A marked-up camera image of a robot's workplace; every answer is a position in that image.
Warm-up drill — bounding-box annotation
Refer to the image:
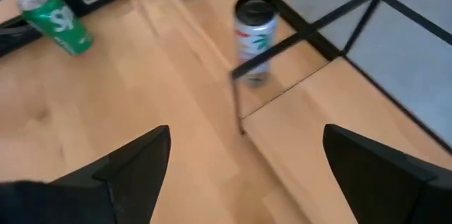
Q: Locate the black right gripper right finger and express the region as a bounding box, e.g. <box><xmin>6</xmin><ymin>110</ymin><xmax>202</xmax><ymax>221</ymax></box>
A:
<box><xmin>321</xmin><ymin>124</ymin><xmax>452</xmax><ymax>224</ymax></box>

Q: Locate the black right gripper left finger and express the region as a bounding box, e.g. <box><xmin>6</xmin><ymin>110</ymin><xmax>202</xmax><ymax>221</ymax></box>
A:
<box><xmin>49</xmin><ymin>124</ymin><xmax>172</xmax><ymax>224</ymax></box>

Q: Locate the green Sprite can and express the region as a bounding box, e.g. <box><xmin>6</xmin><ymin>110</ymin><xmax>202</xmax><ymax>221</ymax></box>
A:
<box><xmin>16</xmin><ymin>0</ymin><xmax>95</xmax><ymax>57</ymax></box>

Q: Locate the silver Celsius peach vibe can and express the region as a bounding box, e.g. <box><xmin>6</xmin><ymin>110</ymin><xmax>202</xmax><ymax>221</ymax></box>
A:
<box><xmin>233</xmin><ymin>0</ymin><xmax>279</xmax><ymax>86</ymax></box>

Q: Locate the wooden shelf with black frame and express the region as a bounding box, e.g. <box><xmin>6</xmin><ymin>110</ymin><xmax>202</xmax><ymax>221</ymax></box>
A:
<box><xmin>229</xmin><ymin>0</ymin><xmax>452</xmax><ymax>224</ymax></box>

